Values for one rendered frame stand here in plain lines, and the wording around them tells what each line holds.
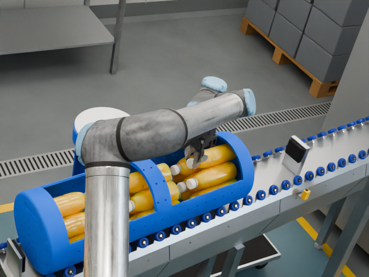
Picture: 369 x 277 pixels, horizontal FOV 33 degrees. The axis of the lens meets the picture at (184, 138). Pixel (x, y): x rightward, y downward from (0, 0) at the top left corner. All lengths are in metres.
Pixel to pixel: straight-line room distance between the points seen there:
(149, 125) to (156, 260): 0.97
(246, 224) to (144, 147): 1.21
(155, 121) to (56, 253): 0.67
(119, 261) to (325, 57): 3.96
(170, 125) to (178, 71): 3.71
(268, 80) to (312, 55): 0.42
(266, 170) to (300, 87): 2.69
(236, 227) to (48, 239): 0.92
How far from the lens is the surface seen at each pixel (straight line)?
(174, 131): 1.55
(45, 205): 2.03
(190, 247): 2.49
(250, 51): 5.83
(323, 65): 5.31
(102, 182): 1.55
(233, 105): 1.92
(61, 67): 5.05
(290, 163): 2.89
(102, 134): 1.57
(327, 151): 3.12
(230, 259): 2.94
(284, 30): 5.64
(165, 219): 2.23
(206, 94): 2.12
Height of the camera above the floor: 2.64
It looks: 36 degrees down
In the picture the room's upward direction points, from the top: 13 degrees clockwise
